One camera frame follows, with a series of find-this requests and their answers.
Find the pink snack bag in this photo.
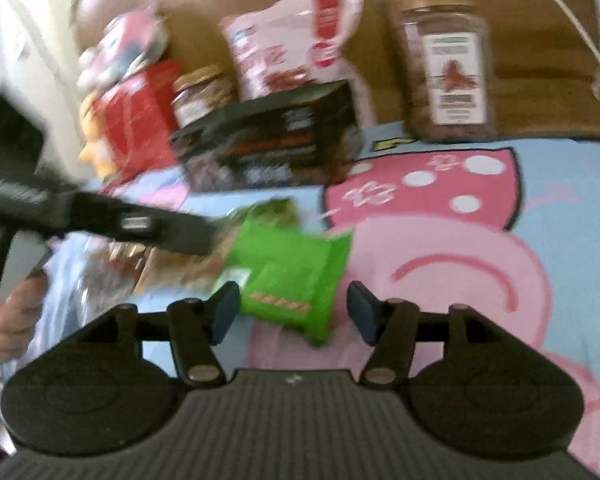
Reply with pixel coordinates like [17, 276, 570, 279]
[220, 0, 364, 103]

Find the person's left hand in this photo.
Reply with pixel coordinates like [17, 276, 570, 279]
[0, 274, 48, 363]

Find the white power cable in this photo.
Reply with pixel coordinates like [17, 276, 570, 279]
[522, 0, 600, 107]

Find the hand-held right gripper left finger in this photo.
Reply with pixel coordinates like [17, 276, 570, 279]
[77, 281, 242, 387]

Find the yellow plush duck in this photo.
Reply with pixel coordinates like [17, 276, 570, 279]
[77, 92, 117, 179]

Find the tall clear nut jar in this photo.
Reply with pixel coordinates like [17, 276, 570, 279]
[385, 0, 499, 142]

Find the red gift bag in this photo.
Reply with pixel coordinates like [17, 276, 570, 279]
[94, 58, 184, 184]

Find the pink plush toy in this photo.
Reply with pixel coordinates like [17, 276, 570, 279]
[77, 10, 169, 91]

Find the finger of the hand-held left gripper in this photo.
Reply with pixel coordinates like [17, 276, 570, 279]
[75, 191, 222, 257]

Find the small clear nut jar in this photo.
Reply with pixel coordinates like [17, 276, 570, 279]
[171, 65, 239, 129]

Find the black printed box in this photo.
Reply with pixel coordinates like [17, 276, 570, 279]
[172, 80, 366, 194]

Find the clear plastic bag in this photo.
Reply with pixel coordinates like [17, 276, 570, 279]
[0, 236, 137, 381]

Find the printed cartoon blanket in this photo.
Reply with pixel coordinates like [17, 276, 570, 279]
[0, 120, 600, 480]

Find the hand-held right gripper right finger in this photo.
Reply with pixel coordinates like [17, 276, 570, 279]
[346, 281, 501, 386]

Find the green snack packet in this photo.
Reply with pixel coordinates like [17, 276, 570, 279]
[215, 199, 353, 347]

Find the brown seat cushion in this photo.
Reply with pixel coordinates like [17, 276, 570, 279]
[384, 0, 600, 129]

